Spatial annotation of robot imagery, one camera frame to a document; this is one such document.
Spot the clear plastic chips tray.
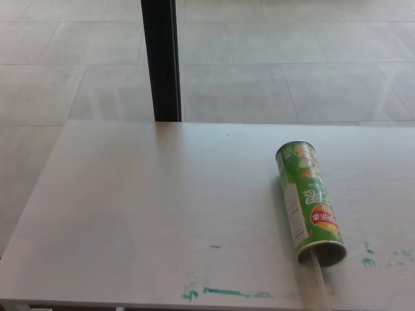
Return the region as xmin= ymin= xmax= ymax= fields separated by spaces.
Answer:
xmin=311 ymin=248 xmax=356 ymax=311

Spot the green chips canister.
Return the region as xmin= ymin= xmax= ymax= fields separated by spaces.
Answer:
xmin=276 ymin=140 xmax=348 ymax=267

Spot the black vertical pillar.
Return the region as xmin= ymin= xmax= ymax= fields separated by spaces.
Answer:
xmin=140 ymin=0 xmax=182 ymax=122

